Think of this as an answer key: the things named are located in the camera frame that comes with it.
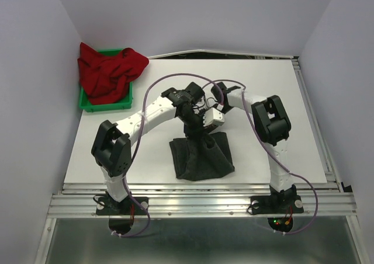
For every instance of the white back wall trim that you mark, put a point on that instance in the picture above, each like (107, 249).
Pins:
(204, 54)

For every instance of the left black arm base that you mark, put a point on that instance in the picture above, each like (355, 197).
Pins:
(106, 206)

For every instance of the dark grey dotted skirt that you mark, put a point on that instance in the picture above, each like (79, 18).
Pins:
(203, 158)

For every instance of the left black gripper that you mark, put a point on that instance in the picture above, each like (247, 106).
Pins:
(197, 131)

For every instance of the green plastic bin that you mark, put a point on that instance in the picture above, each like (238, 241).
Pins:
(93, 104)

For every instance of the aluminium rail frame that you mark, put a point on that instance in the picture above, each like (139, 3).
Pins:
(207, 222)

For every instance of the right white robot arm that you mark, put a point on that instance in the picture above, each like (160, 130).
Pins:
(271, 125)

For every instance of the red skirt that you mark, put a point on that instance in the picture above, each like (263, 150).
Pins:
(108, 74)

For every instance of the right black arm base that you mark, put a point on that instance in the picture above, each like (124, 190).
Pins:
(274, 205)

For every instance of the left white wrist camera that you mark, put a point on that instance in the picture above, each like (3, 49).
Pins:
(213, 117)

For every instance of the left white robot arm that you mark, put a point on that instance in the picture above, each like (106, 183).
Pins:
(116, 143)

